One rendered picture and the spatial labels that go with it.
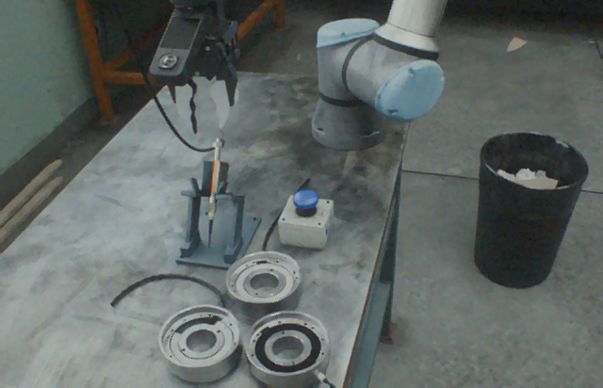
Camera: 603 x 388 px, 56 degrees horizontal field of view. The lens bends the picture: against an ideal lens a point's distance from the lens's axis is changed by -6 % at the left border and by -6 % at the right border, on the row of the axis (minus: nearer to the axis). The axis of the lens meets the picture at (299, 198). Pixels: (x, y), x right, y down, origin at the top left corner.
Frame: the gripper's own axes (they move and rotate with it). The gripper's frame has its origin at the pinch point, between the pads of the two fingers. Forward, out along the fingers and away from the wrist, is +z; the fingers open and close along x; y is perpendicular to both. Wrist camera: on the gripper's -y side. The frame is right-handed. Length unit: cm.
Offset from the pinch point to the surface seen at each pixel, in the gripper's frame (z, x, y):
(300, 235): 16.8, -13.2, -1.1
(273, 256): 15.8, -10.8, -7.7
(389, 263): 67, -23, 53
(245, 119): 18.7, 7.8, 37.8
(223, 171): 7.5, -1.5, 0.4
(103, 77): 71, 128, 169
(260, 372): 16.1, -14.6, -28.2
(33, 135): 82, 144, 127
